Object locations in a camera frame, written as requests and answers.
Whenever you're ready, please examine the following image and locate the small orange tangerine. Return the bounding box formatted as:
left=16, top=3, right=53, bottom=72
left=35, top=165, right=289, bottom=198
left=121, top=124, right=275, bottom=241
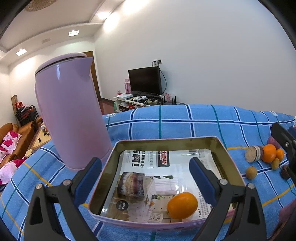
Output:
left=276, top=148, right=285, bottom=162

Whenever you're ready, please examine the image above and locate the large orange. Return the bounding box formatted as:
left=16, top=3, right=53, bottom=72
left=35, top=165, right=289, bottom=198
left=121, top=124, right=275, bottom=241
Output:
left=262, top=144, right=277, bottom=163

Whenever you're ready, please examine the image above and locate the yellow-green longan fruit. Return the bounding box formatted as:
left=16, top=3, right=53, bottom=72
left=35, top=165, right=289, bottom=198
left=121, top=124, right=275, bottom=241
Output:
left=271, top=158, right=280, bottom=170

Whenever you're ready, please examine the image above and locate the brown longan fruit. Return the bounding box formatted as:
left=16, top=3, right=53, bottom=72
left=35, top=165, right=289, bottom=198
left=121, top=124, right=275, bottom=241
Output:
left=245, top=166, right=257, bottom=180

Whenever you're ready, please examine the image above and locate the purple sugarcane piece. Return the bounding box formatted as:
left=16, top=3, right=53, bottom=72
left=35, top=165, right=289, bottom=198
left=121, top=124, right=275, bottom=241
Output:
left=245, top=146, right=263, bottom=163

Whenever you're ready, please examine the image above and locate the small orange kumquat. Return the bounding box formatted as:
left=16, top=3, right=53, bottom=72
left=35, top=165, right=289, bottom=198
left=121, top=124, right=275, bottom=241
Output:
left=166, top=192, right=198, bottom=219

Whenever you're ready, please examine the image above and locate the dark wrinkled passion fruit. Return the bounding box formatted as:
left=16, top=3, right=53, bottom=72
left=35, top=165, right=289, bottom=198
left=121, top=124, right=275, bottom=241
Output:
left=280, top=165, right=290, bottom=180

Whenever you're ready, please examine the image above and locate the purple round passion fruit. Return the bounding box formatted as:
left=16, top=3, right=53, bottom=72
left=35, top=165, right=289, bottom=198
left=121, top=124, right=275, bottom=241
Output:
left=267, top=136, right=281, bottom=149

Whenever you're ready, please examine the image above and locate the blue plaid towel cloth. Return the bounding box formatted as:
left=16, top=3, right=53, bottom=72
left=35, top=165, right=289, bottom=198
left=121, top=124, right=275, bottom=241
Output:
left=1, top=104, right=295, bottom=240

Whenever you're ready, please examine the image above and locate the wooden coffee table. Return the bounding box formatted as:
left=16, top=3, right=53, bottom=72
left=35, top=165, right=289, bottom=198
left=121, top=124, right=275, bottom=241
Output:
left=25, top=123, right=51, bottom=158

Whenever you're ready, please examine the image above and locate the pink floral cushion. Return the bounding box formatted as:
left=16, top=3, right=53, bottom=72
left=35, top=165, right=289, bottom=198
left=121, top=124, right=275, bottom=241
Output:
left=1, top=131, right=22, bottom=154

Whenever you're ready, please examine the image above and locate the brown leather sofa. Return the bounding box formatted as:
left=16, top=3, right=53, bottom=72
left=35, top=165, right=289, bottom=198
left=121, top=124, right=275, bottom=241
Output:
left=1, top=121, right=35, bottom=167

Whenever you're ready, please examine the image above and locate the pink metal tin box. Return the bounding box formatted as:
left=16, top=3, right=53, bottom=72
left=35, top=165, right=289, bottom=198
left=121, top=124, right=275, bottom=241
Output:
left=89, top=137, right=245, bottom=231

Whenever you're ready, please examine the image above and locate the lilac electric kettle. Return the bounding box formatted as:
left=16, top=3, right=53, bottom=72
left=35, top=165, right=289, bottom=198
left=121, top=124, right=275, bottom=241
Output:
left=35, top=53, right=112, bottom=170

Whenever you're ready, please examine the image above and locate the white tv stand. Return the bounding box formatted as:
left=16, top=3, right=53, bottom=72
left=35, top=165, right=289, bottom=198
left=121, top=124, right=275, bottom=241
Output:
left=114, top=93, right=162, bottom=113

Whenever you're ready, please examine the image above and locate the black television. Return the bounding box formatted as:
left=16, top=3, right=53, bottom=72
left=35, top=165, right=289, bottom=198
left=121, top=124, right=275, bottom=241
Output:
left=128, top=67, right=162, bottom=95

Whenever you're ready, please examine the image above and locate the brown wooden door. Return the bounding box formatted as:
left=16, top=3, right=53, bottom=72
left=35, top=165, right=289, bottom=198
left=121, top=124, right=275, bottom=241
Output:
left=83, top=51, right=101, bottom=101

